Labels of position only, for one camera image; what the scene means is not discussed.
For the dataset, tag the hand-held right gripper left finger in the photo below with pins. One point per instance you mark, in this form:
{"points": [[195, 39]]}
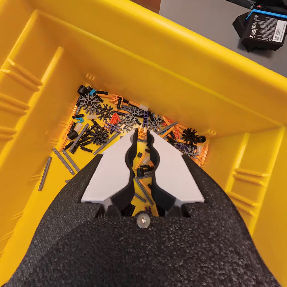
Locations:
{"points": [[107, 179]]}

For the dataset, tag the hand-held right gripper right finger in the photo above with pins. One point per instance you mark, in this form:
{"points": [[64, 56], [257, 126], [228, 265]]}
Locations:
{"points": [[177, 179]]}

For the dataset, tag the pile of black orange pieces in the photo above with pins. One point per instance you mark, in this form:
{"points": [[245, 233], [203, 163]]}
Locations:
{"points": [[101, 134]]}

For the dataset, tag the orange fan connector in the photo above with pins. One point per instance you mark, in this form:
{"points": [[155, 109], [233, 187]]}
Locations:
{"points": [[141, 133]]}

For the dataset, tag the yellow plastic bin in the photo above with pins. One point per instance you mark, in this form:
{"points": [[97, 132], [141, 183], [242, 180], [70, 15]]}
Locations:
{"points": [[157, 67]]}

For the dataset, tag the black battery blue stripe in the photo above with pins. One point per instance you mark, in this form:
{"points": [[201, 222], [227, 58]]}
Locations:
{"points": [[262, 29]]}

